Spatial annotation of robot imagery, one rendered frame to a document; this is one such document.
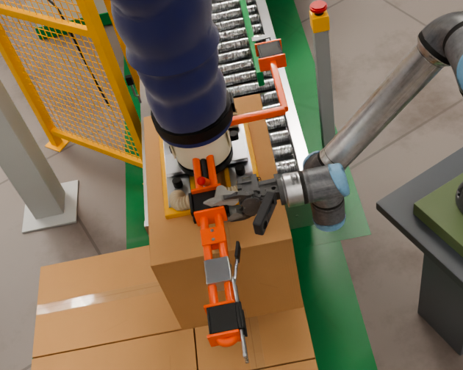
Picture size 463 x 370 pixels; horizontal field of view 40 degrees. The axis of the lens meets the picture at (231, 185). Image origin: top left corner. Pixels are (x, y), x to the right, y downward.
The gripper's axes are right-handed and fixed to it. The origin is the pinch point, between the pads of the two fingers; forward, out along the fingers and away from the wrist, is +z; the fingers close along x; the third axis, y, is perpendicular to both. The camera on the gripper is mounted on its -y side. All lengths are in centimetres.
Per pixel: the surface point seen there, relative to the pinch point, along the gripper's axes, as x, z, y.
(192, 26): 45.9, -6.7, 17.3
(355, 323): -124, -42, 24
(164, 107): 22.2, 5.6, 19.3
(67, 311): -70, 66, 24
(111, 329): -70, 49, 13
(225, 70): -71, -10, 145
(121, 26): 48, 9, 20
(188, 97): 26.3, -1.2, 16.6
